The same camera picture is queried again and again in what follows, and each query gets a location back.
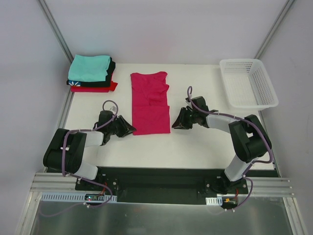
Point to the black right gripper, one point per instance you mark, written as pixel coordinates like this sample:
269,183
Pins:
186,117

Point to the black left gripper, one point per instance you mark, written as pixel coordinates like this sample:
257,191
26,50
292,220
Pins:
120,126

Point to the pink t shirt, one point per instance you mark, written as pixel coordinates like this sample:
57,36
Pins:
150,109

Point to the red t shirt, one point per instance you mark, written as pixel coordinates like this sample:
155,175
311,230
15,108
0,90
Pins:
79,89

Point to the black t shirt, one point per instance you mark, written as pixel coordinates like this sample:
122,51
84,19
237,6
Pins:
102,84

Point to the teal t shirt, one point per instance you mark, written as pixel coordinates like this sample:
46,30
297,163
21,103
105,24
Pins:
89,68

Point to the white plastic laundry basket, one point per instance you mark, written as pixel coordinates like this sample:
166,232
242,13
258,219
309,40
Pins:
247,84

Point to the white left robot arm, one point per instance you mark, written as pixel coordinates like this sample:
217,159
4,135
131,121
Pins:
66,149

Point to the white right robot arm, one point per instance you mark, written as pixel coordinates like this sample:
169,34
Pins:
249,139

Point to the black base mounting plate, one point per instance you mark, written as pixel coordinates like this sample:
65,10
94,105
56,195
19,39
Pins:
163,185

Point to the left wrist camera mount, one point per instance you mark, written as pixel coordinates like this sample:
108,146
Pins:
113,108

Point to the right white cable duct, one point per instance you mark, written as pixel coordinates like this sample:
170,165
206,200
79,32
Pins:
214,201

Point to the white cable duct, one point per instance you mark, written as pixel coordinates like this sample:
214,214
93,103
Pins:
77,197
214,201

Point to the aluminium frame rail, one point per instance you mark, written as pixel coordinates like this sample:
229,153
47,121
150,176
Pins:
261,186

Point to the left white cable duct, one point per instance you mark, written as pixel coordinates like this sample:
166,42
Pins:
77,197

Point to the left aluminium corner post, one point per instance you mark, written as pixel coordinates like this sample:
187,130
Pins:
55,29

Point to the aluminium corner post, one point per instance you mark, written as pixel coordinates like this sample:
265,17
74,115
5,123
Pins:
287,7
55,29

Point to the right aluminium corner post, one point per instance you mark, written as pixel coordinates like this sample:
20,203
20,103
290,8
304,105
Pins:
287,7

